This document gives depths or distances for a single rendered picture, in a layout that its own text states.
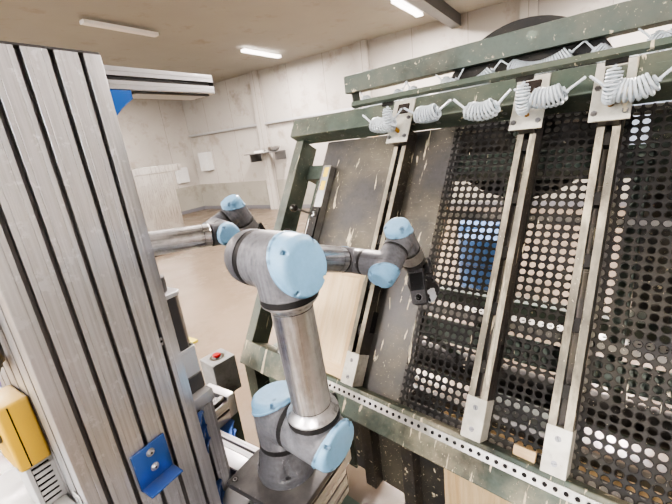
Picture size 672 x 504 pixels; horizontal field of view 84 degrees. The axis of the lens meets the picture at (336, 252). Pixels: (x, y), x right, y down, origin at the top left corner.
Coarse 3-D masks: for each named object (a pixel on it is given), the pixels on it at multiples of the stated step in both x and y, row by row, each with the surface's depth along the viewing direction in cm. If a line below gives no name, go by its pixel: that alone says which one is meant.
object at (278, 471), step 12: (264, 456) 91; (276, 456) 89; (288, 456) 90; (264, 468) 91; (276, 468) 90; (288, 468) 90; (300, 468) 91; (312, 468) 94; (264, 480) 91; (276, 480) 90; (288, 480) 91; (300, 480) 91
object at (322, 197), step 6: (324, 168) 187; (330, 168) 184; (330, 174) 185; (324, 180) 185; (330, 180) 185; (330, 186) 185; (318, 192) 185; (324, 192) 183; (318, 198) 184; (324, 198) 183; (318, 204) 183; (324, 204) 184; (324, 210) 184; (318, 216) 181; (318, 222) 182; (318, 228) 182; (318, 234) 183
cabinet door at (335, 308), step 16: (336, 288) 167; (352, 288) 161; (320, 304) 170; (336, 304) 165; (352, 304) 159; (320, 320) 168; (336, 320) 163; (352, 320) 157; (320, 336) 166; (336, 336) 161; (336, 352) 159; (336, 368) 156
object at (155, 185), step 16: (144, 176) 723; (160, 176) 749; (144, 192) 725; (160, 192) 752; (176, 192) 780; (144, 208) 728; (160, 208) 754; (176, 208) 783; (160, 224) 756; (176, 224) 785
